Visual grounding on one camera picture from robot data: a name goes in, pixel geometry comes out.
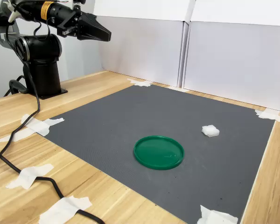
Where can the dark grey mat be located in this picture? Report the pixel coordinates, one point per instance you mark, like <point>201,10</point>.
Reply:
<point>107,121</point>

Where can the white partition board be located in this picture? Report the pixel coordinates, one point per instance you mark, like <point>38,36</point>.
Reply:
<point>142,46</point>
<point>235,60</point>

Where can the small white plastic terminal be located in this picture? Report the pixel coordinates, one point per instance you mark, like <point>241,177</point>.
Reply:
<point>210,131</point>

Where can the round green lid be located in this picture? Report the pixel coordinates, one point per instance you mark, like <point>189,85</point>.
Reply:
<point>158,152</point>

